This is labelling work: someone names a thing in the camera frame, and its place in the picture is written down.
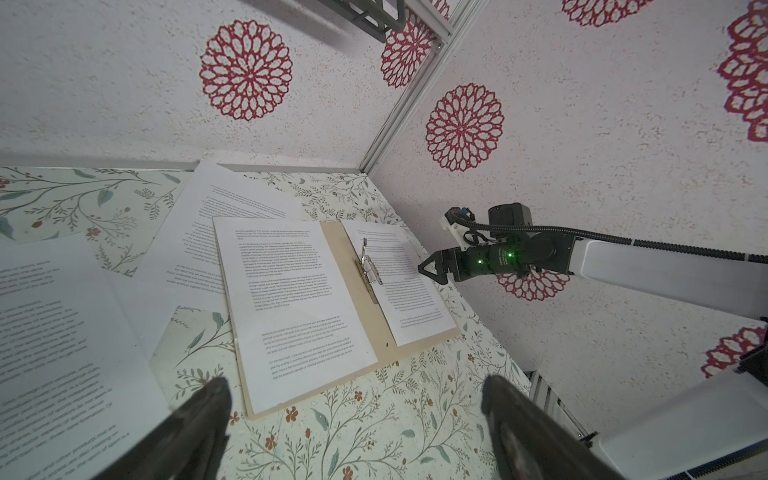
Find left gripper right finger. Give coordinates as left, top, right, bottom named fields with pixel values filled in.
left=481, top=375, right=621, bottom=479

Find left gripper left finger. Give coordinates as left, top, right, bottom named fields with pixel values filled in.
left=96, top=377, right=232, bottom=479

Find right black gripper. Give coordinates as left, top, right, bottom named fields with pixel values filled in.
left=417, top=231, right=576, bottom=285

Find printed paper sheet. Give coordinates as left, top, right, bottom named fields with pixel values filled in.
left=107, top=161, right=304, bottom=359
left=213, top=217, right=377, bottom=417
left=1, top=237, right=169, bottom=479
left=343, top=220, right=456, bottom=346

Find brown cardboard folder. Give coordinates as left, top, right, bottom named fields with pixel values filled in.
left=243, top=221, right=458, bottom=419

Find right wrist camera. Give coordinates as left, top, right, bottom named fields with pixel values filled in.
left=440, top=202, right=533, bottom=250

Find dark grey wall shelf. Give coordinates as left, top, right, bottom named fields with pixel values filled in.
left=320, top=0, right=408, bottom=43

